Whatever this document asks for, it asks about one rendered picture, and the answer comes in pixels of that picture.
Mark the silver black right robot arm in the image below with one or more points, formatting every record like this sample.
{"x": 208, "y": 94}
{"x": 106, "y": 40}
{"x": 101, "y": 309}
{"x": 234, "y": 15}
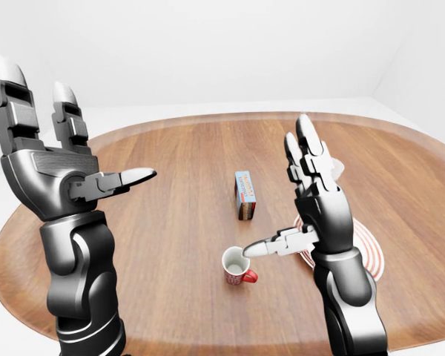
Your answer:
{"x": 350, "y": 304}

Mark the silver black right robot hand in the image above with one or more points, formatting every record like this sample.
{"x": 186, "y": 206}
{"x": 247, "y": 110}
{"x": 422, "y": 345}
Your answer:
{"x": 328, "y": 219}

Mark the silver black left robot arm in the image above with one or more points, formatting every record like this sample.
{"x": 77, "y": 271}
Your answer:
{"x": 85, "y": 282}

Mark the white plate with red rings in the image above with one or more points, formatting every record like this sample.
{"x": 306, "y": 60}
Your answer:
{"x": 367, "y": 252}

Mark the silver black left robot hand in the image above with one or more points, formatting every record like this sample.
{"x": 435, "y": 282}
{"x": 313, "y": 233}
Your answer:
{"x": 41, "y": 181}

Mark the blue chocolate pudding box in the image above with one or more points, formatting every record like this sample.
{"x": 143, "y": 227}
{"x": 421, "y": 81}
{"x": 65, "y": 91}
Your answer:
{"x": 245, "y": 195}

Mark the red mug with white inside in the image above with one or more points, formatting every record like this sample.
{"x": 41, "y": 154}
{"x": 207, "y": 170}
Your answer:
{"x": 236, "y": 266}

